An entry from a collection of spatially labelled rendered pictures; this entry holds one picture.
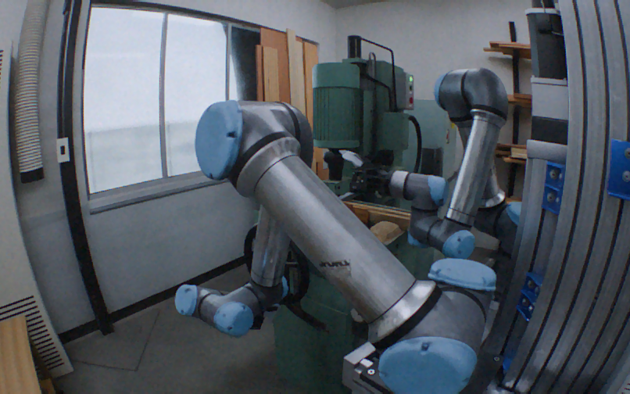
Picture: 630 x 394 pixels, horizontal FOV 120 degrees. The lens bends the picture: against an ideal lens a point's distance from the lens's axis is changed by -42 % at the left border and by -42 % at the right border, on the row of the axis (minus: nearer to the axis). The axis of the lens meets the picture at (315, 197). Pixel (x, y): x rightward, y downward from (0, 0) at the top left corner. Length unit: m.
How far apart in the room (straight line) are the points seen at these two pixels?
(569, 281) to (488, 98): 0.44
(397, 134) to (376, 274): 0.92
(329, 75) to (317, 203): 0.77
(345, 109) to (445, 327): 0.87
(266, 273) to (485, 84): 0.67
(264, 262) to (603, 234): 0.67
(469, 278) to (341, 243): 0.20
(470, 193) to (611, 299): 0.41
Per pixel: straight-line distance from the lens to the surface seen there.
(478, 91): 0.78
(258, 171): 0.42
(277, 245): 0.65
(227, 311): 0.66
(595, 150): 0.57
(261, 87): 2.66
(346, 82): 1.11
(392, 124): 1.26
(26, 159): 1.77
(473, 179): 0.74
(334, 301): 1.17
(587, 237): 0.60
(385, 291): 0.38
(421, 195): 0.82
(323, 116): 1.11
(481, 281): 0.48
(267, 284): 0.71
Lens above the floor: 1.26
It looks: 14 degrees down
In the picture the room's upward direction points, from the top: straight up
